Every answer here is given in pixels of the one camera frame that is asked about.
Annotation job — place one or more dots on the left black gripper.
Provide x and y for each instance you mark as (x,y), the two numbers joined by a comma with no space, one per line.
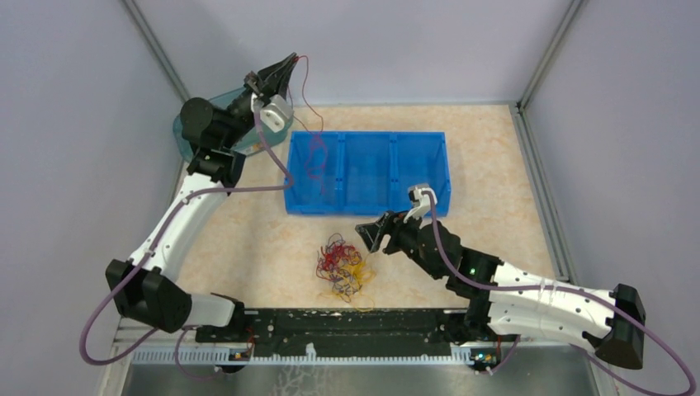
(278,85)

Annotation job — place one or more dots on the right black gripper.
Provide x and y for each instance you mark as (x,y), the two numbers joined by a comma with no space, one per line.
(391,223)

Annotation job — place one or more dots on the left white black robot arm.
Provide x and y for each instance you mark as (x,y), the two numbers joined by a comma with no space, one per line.
(144,287)

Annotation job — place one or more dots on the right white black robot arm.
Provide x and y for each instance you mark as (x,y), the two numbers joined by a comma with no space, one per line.
(505,300)

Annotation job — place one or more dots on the teal transparent plastic tub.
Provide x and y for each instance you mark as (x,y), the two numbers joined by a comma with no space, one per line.
(240,133)

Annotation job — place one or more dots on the blue three-compartment plastic bin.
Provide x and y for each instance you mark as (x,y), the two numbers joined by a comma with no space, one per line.
(365,173)

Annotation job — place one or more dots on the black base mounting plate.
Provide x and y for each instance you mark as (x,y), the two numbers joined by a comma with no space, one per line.
(349,332)

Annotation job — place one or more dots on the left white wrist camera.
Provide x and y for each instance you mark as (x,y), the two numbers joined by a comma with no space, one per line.
(274,112)

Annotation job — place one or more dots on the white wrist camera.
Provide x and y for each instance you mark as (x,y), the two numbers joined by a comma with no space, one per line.
(422,198)
(274,112)

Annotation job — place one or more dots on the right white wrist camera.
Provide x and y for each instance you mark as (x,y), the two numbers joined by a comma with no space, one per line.
(422,198)

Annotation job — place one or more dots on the white slotted cable duct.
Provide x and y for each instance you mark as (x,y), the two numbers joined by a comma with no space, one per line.
(222,355)

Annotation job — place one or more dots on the aluminium frame rail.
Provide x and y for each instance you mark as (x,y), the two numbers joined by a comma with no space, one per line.
(582,325)

